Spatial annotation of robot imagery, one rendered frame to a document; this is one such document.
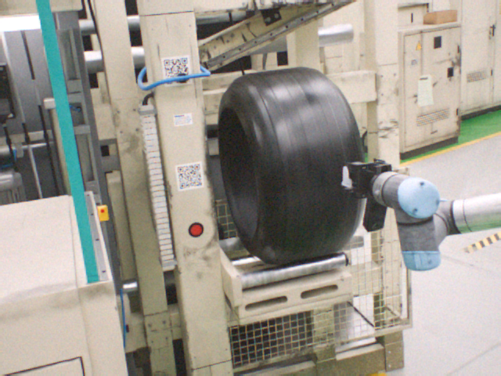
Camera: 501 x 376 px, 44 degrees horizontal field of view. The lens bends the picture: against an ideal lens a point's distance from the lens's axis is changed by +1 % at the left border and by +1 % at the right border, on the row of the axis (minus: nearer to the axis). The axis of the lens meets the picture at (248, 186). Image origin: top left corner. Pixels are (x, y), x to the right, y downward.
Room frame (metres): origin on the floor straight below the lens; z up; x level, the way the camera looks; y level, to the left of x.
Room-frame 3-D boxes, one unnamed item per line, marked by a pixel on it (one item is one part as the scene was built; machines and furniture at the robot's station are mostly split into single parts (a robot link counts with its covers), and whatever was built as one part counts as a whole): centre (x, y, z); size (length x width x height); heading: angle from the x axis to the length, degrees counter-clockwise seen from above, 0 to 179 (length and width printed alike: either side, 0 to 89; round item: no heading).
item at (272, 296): (1.67, -0.10, 0.83); 0.36 x 0.09 x 0.06; 106
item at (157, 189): (1.67, 0.25, 1.19); 0.05 x 0.04 x 0.48; 16
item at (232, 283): (1.76, 0.11, 0.90); 0.40 x 0.03 x 0.10; 16
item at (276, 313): (1.81, -0.06, 0.80); 0.37 x 0.36 x 0.02; 16
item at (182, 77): (1.72, 0.18, 1.50); 0.19 x 0.19 x 0.06; 16
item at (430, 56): (6.39, -1.78, 0.62); 0.91 x 0.58 x 1.25; 124
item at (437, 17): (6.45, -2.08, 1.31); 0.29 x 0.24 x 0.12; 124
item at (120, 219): (2.49, 0.55, 0.61); 0.33 x 0.06 x 0.86; 16
